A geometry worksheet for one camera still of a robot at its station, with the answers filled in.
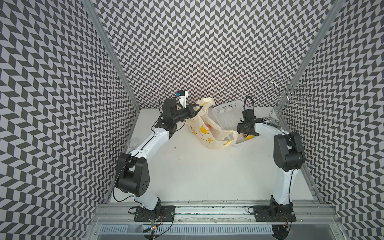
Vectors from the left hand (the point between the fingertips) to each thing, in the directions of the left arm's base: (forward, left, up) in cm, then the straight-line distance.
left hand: (203, 107), depth 78 cm
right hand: (+4, -30, -27) cm, 41 cm away
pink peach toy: (+1, -4, -18) cm, 18 cm away
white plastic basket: (+20, -20, -27) cm, 39 cm away
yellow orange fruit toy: (-5, -28, -21) cm, 35 cm away
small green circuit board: (-49, +23, -27) cm, 61 cm away
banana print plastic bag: (-8, -2, -9) cm, 12 cm away
